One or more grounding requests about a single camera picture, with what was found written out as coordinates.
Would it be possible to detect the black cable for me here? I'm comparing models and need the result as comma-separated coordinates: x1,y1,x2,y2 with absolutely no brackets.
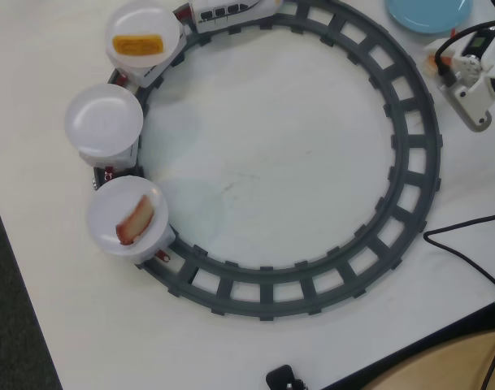
422,19,495,294

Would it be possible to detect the red white crab sushi piece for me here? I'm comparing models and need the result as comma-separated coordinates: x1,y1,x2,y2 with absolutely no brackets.
115,194,155,245

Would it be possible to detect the blue dish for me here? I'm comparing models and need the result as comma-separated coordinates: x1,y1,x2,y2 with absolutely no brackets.
384,0,474,34

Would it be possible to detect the white plate carrying crab sushi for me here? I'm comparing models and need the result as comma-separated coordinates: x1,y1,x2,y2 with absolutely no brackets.
87,175,169,257

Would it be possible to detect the empty white plate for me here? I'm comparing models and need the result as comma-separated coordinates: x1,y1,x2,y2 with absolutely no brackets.
64,83,145,158

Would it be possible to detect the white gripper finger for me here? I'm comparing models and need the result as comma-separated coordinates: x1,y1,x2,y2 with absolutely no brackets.
424,42,455,59

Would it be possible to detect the white plate carrying egg sushi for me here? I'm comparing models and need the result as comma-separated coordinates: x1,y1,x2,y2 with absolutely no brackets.
104,0,181,68

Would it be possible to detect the white wagon under crab plate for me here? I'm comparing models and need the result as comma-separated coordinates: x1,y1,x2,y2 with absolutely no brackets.
135,225,177,266

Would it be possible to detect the grey circular toy train track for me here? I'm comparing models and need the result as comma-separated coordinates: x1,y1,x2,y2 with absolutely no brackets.
90,0,444,324

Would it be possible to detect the white Shinkansen toy locomotive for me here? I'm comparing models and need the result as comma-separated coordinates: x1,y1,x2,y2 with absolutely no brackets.
188,0,284,36

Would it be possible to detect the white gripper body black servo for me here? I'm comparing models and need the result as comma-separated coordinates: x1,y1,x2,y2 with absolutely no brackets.
449,30,495,89

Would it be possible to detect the white wagon under egg plate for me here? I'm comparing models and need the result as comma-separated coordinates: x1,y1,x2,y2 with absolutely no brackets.
108,11,199,89

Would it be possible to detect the yellow egg sushi piece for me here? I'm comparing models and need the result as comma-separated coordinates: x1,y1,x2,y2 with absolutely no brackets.
111,34,167,57

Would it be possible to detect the black plug adapter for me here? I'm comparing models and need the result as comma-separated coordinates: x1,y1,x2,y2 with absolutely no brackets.
266,364,307,390

